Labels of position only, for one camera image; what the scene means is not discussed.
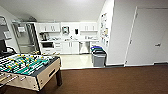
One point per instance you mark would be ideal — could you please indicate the white drawer cabinet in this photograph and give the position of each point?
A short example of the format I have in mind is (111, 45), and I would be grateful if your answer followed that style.
(94, 43)
(57, 46)

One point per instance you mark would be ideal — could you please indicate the blue lidded waste bin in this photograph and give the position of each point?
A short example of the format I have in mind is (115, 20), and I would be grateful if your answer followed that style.
(96, 47)

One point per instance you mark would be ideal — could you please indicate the white sink base cabinet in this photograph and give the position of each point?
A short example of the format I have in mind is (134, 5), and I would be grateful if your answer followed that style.
(70, 47)

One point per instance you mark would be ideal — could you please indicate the green lidded waste bin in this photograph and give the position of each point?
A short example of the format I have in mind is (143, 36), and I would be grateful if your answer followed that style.
(98, 50)

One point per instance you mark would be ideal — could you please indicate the grey waste bin black lid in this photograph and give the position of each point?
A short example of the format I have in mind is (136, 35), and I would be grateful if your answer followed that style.
(99, 60)

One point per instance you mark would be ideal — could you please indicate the built-in microwave oven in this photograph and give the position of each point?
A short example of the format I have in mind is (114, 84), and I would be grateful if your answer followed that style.
(47, 44)

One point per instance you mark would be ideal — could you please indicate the coffee machine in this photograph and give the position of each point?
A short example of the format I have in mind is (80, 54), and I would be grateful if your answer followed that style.
(43, 36)

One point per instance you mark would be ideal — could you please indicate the stainless steel refrigerator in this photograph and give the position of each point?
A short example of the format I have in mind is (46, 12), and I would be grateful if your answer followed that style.
(28, 38)

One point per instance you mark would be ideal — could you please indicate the foosball table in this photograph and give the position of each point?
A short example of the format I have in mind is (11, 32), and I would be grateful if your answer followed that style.
(26, 66)

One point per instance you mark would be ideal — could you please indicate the white door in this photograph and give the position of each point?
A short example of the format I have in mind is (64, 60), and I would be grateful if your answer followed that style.
(146, 36)

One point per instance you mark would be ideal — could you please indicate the white paper notice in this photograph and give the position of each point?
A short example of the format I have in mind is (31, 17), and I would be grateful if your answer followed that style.
(21, 29)

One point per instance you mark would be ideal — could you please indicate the black monitor screen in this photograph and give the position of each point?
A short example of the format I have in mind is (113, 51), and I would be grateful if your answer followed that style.
(2, 46)

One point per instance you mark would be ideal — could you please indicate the white wall cabinet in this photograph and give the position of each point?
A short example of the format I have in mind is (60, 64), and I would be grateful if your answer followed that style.
(88, 26)
(48, 27)

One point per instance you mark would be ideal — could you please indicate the large colourful wall poster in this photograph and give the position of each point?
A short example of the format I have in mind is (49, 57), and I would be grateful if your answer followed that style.
(104, 28)

